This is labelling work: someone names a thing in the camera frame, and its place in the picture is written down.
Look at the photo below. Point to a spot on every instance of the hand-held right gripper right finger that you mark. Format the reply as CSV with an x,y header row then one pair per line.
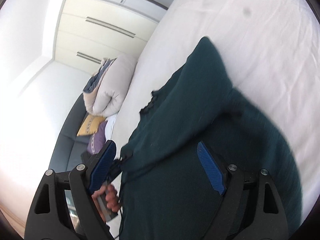
x,y
210,167

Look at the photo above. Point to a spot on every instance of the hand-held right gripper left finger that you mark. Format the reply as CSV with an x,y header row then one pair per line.
x,y
101,166

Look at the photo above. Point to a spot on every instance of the dark green knit sweater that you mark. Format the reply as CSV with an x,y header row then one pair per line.
x,y
187,105

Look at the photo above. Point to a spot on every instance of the person's left hand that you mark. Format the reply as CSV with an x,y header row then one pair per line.
x,y
111,197

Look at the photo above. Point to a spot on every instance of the purple patterned pillow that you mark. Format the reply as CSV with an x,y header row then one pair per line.
x,y
97,140

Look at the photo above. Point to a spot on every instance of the plain white pillow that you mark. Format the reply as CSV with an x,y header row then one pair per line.
x,y
110,130

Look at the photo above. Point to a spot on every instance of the yellow patterned pillow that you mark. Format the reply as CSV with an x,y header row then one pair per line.
x,y
90,126

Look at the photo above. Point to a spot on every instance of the grey upholstered headboard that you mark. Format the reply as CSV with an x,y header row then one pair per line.
x,y
65,142

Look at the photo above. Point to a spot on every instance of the folded beige duvet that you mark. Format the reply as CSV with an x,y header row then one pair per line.
x,y
112,90

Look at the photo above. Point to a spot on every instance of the bed with white sheet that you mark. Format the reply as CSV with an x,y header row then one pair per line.
x,y
250,55

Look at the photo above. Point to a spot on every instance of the white wardrobe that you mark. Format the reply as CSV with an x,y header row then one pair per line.
x,y
100,37

